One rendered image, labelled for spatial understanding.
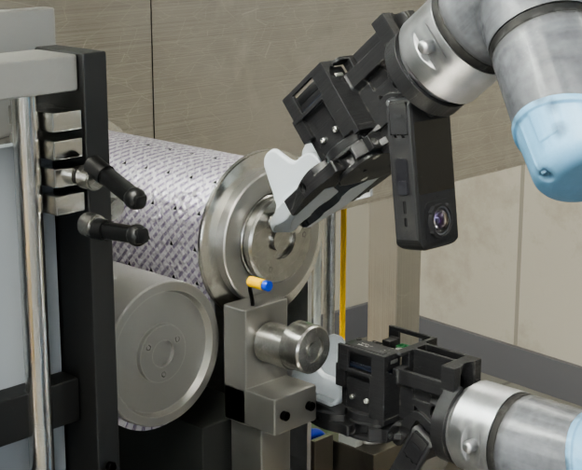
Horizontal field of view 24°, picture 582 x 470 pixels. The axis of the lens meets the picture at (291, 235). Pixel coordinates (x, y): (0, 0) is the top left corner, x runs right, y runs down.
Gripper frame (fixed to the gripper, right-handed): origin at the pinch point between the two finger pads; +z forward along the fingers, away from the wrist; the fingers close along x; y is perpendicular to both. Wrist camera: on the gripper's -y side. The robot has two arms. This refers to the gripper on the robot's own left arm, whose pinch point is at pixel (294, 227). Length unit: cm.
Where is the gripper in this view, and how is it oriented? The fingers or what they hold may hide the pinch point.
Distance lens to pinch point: 111.1
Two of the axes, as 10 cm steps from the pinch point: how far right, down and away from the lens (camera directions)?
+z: -5.5, 4.9, 6.8
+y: -4.6, -8.5, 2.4
